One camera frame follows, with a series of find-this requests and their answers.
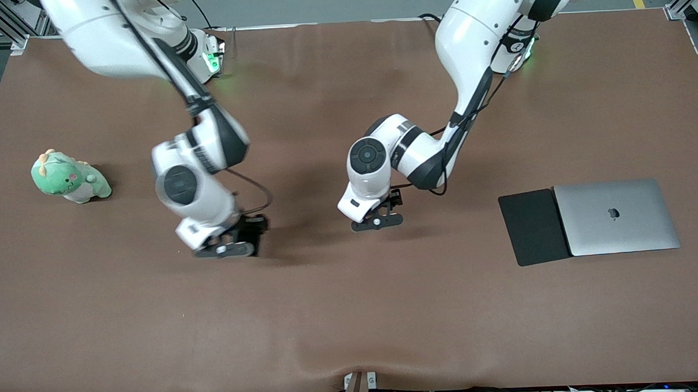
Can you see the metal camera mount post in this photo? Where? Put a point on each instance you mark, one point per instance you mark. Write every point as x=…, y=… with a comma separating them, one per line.
x=356, y=390

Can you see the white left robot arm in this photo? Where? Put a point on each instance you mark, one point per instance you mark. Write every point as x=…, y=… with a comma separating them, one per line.
x=471, y=35

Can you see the silver closed laptop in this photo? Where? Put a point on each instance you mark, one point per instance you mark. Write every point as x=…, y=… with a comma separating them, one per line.
x=617, y=233

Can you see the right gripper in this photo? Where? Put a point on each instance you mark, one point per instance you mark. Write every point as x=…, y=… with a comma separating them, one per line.
x=252, y=225

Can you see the black mouse pad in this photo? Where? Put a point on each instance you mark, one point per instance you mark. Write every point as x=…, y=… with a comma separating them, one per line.
x=533, y=230

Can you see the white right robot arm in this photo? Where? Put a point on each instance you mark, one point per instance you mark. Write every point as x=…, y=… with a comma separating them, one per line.
x=117, y=41

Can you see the green dinosaur plush toy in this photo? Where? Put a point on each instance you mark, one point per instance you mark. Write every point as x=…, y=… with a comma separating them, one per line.
x=64, y=180

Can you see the brown table cover mat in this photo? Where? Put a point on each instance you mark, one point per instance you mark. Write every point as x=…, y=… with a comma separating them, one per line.
x=330, y=312

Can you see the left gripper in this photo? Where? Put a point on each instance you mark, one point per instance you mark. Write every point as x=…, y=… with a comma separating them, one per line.
x=393, y=198

